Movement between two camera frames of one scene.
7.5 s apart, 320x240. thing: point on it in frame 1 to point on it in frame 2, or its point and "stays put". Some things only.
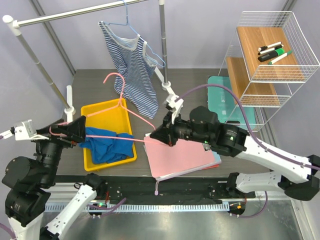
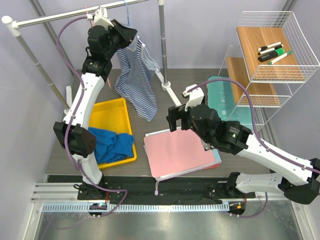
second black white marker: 276,48 stays put
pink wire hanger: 109,106 to 107,78
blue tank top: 108,150 stays put
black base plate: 150,190 stays put
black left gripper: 76,132 to 126,34
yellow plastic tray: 113,114 stays put
